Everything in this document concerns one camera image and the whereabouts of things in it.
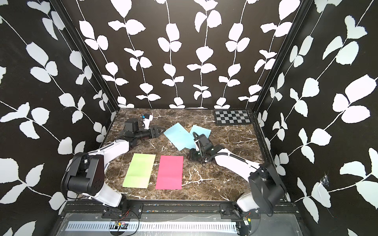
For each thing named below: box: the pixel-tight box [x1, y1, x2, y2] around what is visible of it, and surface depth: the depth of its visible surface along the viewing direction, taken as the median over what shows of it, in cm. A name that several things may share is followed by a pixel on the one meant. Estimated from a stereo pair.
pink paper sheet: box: [155, 155, 184, 190], surface depth 90 cm
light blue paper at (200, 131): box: [189, 124, 212, 139], surface depth 112 cm
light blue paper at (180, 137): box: [163, 122, 197, 152], surface depth 107 cm
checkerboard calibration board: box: [213, 109, 252, 126], surface depth 116 cm
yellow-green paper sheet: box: [122, 152, 157, 189], surface depth 91 cm
